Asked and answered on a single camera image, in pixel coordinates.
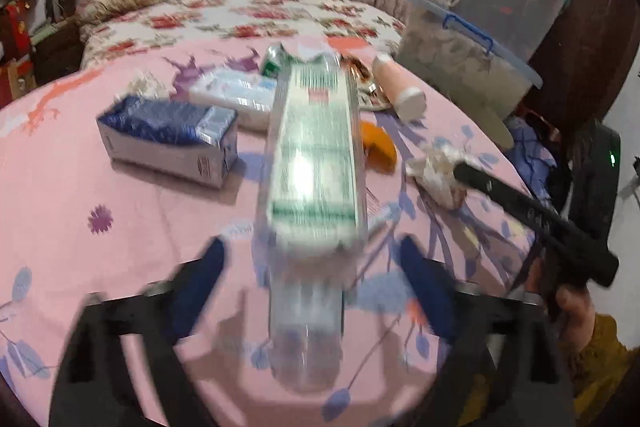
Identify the dark wooden cabinet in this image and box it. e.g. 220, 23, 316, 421
530, 0, 640, 142

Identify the printed snack wrapper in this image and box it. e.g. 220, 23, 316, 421
345, 57, 393, 112

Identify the clear storage bin blue handle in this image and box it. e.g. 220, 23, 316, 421
400, 0, 543, 118

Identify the person's right forearm yellow sleeve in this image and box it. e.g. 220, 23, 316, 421
570, 314, 640, 410

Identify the white tissue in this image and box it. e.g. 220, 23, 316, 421
405, 142, 483, 210

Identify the white tissue pack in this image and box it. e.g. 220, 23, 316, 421
187, 69, 278, 130

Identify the clear plastic bottle green label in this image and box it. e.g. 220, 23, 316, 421
252, 52, 371, 395

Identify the orange peel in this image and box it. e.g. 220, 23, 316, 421
361, 121, 398, 172

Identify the person's right hand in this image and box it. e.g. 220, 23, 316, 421
525, 257, 597, 353

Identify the blue cloth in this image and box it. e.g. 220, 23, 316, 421
505, 114, 561, 198

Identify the cluttered bedside shelf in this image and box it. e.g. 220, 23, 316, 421
0, 0, 81, 108

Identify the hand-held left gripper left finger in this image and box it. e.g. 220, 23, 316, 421
47, 234, 231, 427

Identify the pink bottle white cap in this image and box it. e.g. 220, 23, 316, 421
372, 53, 427, 120

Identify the floral bed sheet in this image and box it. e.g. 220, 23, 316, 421
80, 0, 406, 70

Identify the blue milk carton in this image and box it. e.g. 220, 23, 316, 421
96, 94, 240, 190

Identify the crushed green can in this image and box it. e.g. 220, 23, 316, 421
260, 44, 288, 75

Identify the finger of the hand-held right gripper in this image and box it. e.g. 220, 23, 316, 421
452, 162, 621, 288

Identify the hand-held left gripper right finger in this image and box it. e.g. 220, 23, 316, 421
397, 234, 581, 427

